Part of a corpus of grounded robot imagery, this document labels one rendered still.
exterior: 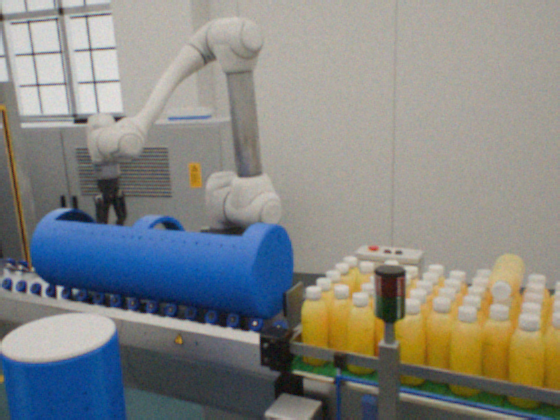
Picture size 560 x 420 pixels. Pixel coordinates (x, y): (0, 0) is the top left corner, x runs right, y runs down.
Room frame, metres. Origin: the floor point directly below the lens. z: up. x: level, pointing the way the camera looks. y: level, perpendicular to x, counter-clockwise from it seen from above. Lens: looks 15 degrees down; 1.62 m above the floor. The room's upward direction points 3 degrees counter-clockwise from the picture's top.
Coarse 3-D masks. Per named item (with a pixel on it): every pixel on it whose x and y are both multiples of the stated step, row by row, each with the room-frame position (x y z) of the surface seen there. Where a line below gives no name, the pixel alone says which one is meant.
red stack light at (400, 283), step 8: (376, 280) 1.08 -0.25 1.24; (384, 280) 1.07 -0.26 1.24; (392, 280) 1.06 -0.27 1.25; (400, 280) 1.06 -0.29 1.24; (376, 288) 1.08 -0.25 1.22; (384, 288) 1.07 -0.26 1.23; (392, 288) 1.06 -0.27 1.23; (400, 288) 1.06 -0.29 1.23; (384, 296) 1.06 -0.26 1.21; (392, 296) 1.06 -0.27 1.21; (400, 296) 1.06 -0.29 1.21
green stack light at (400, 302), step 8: (376, 296) 1.08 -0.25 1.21; (376, 304) 1.08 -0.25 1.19; (384, 304) 1.07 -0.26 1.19; (392, 304) 1.06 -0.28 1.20; (400, 304) 1.06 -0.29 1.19; (376, 312) 1.08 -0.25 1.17; (384, 312) 1.07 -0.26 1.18; (392, 312) 1.06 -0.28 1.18; (400, 312) 1.06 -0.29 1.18; (384, 320) 1.07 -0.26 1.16; (392, 320) 1.06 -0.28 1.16
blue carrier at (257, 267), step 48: (48, 240) 1.90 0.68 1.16; (96, 240) 1.80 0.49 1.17; (144, 240) 1.72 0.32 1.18; (192, 240) 1.64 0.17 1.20; (240, 240) 1.58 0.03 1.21; (288, 240) 1.71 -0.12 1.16; (96, 288) 1.83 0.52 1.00; (144, 288) 1.70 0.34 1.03; (192, 288) 1.60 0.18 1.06; (240, 288) 1.52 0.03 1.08; (288, 288) 1.70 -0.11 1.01
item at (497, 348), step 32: (544, 288) 1.42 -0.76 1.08; (416, 320) 1.27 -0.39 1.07; (448, 320) 1.27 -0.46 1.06; (480, 320) 1.27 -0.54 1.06; (512, 320) 1.27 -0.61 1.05; (544, 320) 1.27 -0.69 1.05; (416, 352) 1.26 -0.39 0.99; (448, 352) 1.27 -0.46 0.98; (480, 352) 1.21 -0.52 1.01; (512, 352) 1.17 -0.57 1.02; (544, 352) 1.15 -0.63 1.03; (416, 384) 1.27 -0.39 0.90; (544, 384) 1.17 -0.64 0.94
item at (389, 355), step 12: (384, 348) 1.08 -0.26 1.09; (396, 348) 1.07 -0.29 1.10; (384, 360) 1.08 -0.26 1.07; (396, 360) 1.07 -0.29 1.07; (384, 372) 1.08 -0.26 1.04; (396, 372) 1.07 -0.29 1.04; (384, 384) 1.08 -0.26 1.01; (396, 384) 1.07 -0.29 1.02; (384, 396) 1.08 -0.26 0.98; (396, 396) 1.07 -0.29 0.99; (384, 408) 1.08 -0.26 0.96; (396, 408) 1.07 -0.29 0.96
